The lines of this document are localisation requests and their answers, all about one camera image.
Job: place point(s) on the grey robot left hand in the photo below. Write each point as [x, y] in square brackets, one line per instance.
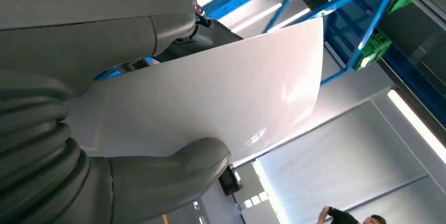
[87, 24]

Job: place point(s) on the ceiling light strip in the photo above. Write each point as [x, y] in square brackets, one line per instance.
[256, 18]
[418, 128]
[291, 18]

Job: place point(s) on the person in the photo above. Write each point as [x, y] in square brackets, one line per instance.
[339, 217]

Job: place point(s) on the black wall box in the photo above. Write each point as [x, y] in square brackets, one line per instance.
[229, 180]

